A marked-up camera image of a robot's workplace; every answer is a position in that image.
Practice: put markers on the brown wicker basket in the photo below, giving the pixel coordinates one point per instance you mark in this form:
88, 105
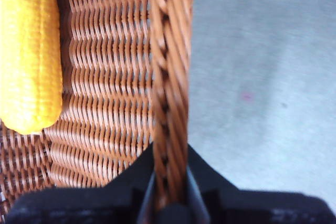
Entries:
110, 77

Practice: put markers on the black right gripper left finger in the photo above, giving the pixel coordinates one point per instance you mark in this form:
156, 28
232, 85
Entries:
99, 203

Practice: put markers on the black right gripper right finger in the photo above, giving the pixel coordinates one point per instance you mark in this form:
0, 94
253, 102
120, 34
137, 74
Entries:
249, 205

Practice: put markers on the yellow corn cob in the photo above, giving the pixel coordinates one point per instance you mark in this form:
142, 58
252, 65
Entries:
29, 51

